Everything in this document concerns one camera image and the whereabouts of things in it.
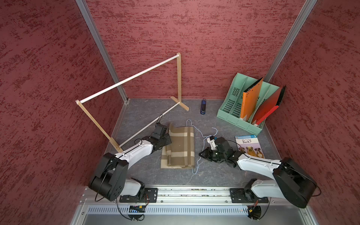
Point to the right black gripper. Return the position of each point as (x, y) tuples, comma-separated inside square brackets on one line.
[(207, 151)]

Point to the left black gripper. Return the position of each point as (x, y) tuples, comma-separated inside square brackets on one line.
[(168, 139)]

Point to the beige plaid scarf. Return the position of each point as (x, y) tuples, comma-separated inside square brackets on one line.
[(180, 154)]

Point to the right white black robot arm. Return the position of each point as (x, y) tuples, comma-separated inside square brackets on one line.
[(286, 179)]

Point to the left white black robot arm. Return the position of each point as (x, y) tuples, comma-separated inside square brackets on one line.
[(110, 177)]

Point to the dog picture book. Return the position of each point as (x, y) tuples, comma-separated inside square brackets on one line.
[(250, 145)]

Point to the green file organizer tray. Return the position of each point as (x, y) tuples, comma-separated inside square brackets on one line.
[(230, 110)]

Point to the dark blue small bottle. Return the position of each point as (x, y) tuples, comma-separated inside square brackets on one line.
[(203, 107)]

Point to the orange folder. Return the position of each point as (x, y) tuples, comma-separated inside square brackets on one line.
[(250, 98)]

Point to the red folder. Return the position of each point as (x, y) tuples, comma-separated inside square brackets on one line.
[(268, 106)]

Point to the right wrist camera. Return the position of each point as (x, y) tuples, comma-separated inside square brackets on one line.
[(211, 142)]

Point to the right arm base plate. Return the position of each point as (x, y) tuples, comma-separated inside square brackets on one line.
[(241, 195)]

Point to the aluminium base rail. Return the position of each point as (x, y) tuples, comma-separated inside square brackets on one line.
[(185, 195)]

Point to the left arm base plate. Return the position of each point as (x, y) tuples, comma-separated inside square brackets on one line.
[(146, 195)]

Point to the left aluminium corner post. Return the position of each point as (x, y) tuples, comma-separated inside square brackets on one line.
[(84, 9)]

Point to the aluminium corner post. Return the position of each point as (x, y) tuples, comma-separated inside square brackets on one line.
[(295, 29), (84, 9)]

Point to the right aluminium corner post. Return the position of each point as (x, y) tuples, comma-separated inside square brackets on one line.
[(295, 29)]

